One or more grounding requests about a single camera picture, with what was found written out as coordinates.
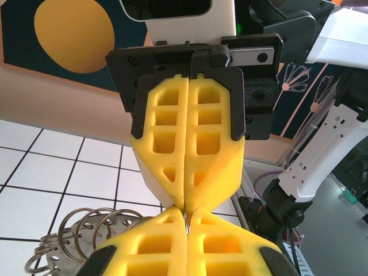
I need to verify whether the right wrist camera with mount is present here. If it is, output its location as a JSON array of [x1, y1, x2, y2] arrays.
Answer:
[[119, 0, 237, 47]]

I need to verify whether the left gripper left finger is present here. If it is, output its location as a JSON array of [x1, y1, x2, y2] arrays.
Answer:
[[77, 205, 189, 276]]

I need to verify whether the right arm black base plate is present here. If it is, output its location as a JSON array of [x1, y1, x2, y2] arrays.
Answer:
[[238, 195, 277, 234]]

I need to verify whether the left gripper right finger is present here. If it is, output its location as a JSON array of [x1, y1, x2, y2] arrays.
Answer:
[[187, 205, 300, 276]]

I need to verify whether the perforated grey cable tray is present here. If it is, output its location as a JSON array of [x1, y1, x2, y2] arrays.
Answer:
[[283, 240, 314, 276]]

